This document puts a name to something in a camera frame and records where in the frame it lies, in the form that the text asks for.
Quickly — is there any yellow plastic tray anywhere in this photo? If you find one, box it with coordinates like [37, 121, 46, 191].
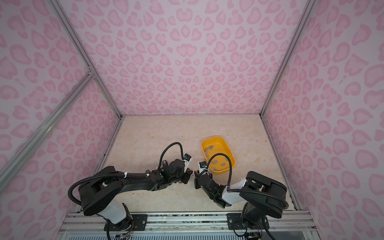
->
[200, 135, 237, 174]

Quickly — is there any black stapler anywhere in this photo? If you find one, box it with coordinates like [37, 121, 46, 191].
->
[162, 161, 169, 169]

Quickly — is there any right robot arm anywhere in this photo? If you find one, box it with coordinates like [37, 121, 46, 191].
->
[195, 170, 289, 230]

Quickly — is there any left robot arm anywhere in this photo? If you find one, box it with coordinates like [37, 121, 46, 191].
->
[68, 154, 193, 224]

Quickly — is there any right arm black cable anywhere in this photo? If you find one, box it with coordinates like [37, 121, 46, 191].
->
[205, 152, 290, 210]

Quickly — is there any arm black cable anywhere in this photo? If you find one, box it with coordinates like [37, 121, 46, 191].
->
[67, 141, 185, 207]
[205, 152, 290, 210]

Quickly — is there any aluminium mounting rail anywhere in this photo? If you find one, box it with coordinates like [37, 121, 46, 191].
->
[56, 211, 320, 240]

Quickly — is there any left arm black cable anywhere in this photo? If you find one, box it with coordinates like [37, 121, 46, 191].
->
[67, 141, 185, 207]

